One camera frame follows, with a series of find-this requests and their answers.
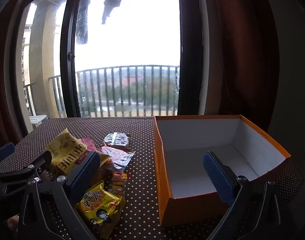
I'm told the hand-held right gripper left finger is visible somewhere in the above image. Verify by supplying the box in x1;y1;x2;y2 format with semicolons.
18;151;101;240

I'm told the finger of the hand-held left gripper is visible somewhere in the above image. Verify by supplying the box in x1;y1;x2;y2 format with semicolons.
0;151;53;188
0;142;15;165

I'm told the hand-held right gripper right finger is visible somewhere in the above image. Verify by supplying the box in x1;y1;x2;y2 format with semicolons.
203;151;281;240

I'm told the red snack packet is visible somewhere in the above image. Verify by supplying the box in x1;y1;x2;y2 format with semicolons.
79;136;97;153

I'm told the large yellow chip bag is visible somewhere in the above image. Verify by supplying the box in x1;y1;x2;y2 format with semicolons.
46;129;112;175

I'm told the burger gummy candy packet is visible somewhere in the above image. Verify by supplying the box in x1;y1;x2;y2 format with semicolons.
106;170;130;197

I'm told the yellow noodle snack packet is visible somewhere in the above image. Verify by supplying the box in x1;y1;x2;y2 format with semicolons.
74;180;126;233

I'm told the pink white snack packet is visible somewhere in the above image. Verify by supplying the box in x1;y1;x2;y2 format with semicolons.
100;146;135;173

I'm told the silver green snack packet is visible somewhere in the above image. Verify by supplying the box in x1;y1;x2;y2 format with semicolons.
104;132;132;152

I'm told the orange cardboard box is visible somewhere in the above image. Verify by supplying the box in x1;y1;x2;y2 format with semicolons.
152;115;291;227

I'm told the white plastic chair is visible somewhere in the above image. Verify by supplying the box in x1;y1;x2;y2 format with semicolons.
29;115;48;130

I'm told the brown polka-dot tablecloth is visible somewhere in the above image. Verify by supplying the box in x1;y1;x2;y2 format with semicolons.
0;116;305;240

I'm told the brown curtain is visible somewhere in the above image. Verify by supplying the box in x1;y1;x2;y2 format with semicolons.
0;0;38;145
200;0;280;133

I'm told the beige balcony column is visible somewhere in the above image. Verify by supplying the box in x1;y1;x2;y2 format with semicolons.
29;1;65;119

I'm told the dark balcony railing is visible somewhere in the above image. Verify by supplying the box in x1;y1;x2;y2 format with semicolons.
24;65;180;118

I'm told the hanging dark garment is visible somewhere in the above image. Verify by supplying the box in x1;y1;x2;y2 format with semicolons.
76;0;89;45

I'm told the black window frame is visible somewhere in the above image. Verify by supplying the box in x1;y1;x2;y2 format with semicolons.
13;0;204;135

